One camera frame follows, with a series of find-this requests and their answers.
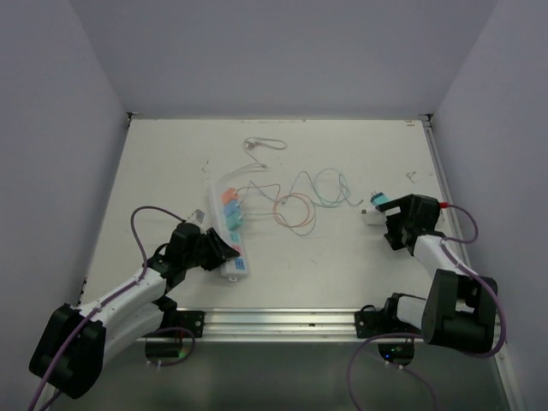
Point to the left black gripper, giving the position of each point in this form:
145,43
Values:
221,248

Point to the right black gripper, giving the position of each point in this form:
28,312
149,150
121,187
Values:
392,235

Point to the white power strip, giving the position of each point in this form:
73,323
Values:
239,267

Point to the teal charger plug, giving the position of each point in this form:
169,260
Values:
378,199

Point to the white 80W charger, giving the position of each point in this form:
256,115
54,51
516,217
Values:
373,217

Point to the green charger plug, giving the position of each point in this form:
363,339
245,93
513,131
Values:
234,221

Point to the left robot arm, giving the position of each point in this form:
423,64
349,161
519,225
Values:
78,341

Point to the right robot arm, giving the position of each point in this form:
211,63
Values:
462,310

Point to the blue charger plug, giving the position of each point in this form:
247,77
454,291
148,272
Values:
231,207

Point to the orange charger plug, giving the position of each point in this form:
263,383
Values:
231,194

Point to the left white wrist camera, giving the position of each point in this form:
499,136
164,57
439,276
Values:
196,217

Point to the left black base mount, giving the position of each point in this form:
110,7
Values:
193,321

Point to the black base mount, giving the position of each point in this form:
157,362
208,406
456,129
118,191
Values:
370,322
193,321

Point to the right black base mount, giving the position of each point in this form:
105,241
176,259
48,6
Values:
370,322

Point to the aluminium rail frame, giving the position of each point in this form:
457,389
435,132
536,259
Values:
274,323

